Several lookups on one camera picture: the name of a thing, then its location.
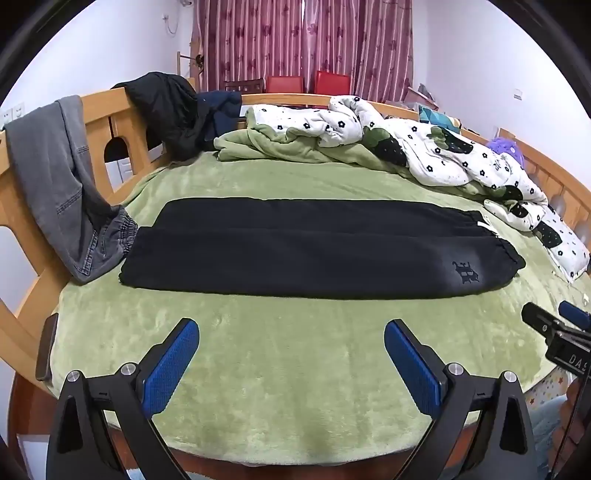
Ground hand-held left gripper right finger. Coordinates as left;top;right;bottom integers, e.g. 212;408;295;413
384;318;539;480

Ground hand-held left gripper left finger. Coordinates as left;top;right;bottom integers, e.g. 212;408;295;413
46;318;200;480

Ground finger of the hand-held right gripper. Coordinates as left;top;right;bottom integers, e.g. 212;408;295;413
558;301;591;330
522;302;561;334

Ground black pants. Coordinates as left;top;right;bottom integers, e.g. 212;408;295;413
119;198;527;300

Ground star-printed sheet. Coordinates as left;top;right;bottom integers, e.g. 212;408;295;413
526;369;571;409

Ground green fleece bed blanket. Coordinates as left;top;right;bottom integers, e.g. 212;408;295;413
48;152;591;467

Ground dark flat object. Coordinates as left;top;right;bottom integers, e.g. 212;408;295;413
36;313;60;381

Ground purple fluffy item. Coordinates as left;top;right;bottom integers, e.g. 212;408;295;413
488;136;525;164

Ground white floral quilt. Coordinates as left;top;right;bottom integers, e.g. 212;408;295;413
245;95;591;282

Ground teal patterned pillow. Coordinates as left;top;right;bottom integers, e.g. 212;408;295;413
418;105;462;134

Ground crumpled green fleece blanket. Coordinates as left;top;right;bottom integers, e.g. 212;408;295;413
213;124;407;167

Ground grey jeans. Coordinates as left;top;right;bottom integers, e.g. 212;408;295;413
4;95;139;284

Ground black jacket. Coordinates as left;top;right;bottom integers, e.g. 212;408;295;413
112;71;218;161

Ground navy blue garment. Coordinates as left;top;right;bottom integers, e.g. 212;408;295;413
198;91;243;139

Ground dark wooden chair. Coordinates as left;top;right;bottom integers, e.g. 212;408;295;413
224;79;266;94

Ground red chair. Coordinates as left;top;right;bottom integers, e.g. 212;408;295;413
314;71;352;96
265;76;304;95

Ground wooden coat rack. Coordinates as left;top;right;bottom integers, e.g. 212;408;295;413
177;39;206;90

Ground maroon flower-print curtain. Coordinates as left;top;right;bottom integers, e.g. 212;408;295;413
191;0;414;104

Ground wooden bed frame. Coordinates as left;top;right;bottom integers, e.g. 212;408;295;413
0;78;591;480

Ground white wall socket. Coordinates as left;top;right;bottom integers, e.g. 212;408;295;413
0;105;26;130

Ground white wall cable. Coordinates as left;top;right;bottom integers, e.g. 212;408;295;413
164;0;195;35

